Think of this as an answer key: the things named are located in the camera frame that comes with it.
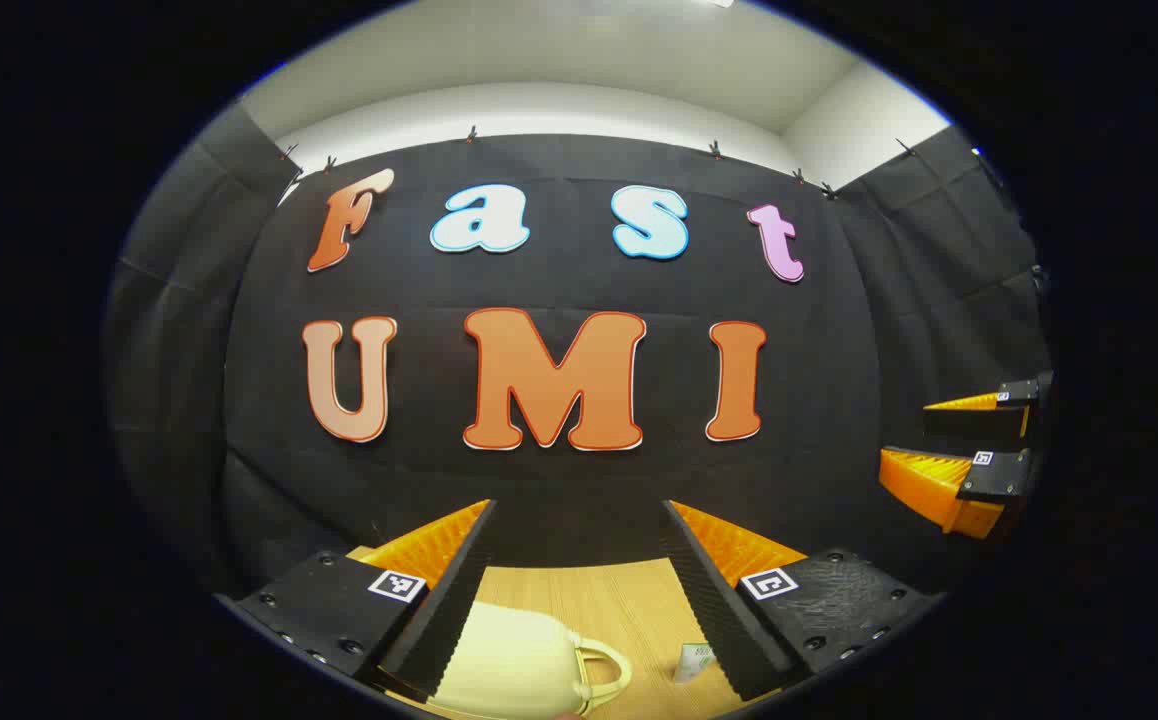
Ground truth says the row of small backdrop clips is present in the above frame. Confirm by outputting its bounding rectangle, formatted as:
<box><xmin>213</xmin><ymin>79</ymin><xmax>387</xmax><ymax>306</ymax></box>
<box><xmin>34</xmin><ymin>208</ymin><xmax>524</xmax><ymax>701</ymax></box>
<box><xmin>279</xmin><ymin>125</ymin><xmax>920</xmax><ymax>199</ymax></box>

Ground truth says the cream yellow suitcase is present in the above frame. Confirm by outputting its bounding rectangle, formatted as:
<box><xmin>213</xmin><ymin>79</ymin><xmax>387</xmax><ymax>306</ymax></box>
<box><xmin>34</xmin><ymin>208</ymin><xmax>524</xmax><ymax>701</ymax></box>
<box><xmin>384</xmin><ymin>598</ymin><xmax>633</xmax><ymax>720</ymax></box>

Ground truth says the large white green cream tube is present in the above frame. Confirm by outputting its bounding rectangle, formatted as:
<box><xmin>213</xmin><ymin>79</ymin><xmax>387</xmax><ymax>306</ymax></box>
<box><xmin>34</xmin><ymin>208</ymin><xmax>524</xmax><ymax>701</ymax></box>
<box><xmin>672</xmin><ymin>643</ymin><xmax>717</xmax><ymax>685</ymax></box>

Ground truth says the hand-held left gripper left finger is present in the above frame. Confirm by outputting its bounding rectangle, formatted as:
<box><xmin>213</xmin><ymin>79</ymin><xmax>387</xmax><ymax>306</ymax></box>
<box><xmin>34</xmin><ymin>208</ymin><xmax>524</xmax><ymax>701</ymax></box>
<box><xmin>214</xmin><ymin>498</ymin><xmax>498</xmax><ymax>701</ymax></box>

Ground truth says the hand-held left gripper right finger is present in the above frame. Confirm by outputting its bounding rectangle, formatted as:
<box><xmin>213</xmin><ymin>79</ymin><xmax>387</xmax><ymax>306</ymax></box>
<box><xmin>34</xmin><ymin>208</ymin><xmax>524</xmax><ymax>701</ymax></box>
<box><xmin>661</xmin><ymin>499</ymin><xmax>945</xmax><ymax>703</ymax></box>

